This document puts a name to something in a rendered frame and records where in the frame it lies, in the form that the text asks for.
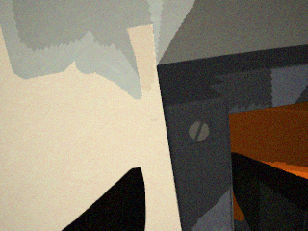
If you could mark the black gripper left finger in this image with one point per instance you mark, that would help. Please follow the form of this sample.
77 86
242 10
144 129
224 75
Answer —
121 208

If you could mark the orange l-shaped part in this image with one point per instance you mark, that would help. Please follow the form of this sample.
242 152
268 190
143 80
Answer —
274 136

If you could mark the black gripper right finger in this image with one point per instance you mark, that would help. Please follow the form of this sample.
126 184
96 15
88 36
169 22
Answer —
271 199

